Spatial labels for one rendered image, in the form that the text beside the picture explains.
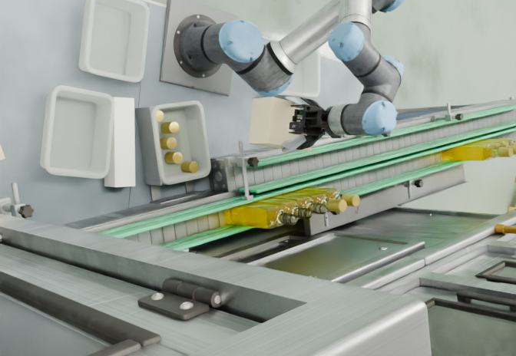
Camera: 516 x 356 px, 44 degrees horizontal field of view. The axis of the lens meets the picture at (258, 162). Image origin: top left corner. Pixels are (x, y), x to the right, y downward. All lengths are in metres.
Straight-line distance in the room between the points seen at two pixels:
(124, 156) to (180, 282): 1.29
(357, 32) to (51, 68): 0.79
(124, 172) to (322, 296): 1.39
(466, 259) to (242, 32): 0.86
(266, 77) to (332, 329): 1.53
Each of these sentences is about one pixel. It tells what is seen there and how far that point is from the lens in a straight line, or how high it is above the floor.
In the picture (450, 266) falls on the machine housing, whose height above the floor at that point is 1.43.
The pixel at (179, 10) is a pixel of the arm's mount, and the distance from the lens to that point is 1.92.
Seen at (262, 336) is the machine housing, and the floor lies 2.09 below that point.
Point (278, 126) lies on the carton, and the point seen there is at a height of 1.13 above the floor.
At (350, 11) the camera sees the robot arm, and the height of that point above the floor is 1.38.
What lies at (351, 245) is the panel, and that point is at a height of 1.14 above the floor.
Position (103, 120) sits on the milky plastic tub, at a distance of 1.73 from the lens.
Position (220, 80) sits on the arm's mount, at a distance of 1.99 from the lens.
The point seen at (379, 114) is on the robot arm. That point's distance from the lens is 1.42.
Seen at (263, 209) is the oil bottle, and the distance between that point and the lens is 1.70.
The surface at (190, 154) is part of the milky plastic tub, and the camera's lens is 1.90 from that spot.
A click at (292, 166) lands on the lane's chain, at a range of 2.02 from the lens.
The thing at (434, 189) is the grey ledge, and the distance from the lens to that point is 2.64.
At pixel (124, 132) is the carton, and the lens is 1.74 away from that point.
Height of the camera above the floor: 2.33
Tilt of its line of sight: 49 degrees down
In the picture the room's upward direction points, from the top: 91 degrees clockwise
